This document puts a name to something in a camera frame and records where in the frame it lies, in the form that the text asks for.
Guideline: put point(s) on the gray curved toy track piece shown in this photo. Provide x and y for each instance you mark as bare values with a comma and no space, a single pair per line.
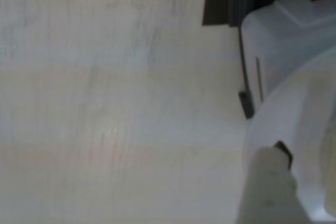
220,6

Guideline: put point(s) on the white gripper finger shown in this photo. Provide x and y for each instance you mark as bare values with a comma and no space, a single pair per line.
265,190

